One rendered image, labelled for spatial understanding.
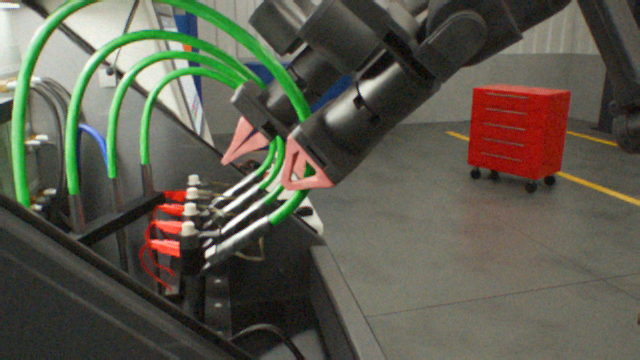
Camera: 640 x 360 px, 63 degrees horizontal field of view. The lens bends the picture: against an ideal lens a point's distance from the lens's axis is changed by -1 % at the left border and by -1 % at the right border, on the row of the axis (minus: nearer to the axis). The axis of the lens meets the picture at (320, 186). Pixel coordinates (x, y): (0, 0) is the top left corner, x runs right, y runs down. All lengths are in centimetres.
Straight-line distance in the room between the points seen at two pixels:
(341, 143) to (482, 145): 454
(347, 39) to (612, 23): 59
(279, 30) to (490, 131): 438
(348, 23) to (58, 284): 29
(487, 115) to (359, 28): 453
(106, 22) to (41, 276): 72
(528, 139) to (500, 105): 39
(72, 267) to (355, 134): 26
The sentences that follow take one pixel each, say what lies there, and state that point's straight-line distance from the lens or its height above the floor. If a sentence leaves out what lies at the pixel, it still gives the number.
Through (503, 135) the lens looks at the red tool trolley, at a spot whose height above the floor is 47.
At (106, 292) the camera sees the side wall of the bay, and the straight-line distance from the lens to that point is 39.
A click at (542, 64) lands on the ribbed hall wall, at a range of 910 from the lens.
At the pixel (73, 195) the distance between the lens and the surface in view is 82.
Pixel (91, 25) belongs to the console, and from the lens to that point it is 106.
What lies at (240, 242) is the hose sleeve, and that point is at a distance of 61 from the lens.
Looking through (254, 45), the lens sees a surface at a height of 137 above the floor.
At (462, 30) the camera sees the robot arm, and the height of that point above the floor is 138.
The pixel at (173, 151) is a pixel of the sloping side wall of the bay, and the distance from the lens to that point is 102.
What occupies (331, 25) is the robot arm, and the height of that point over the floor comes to 139.
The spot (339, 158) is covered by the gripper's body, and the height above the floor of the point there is 127.
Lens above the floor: 139
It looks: 17 degrees down
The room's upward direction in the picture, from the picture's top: straight up
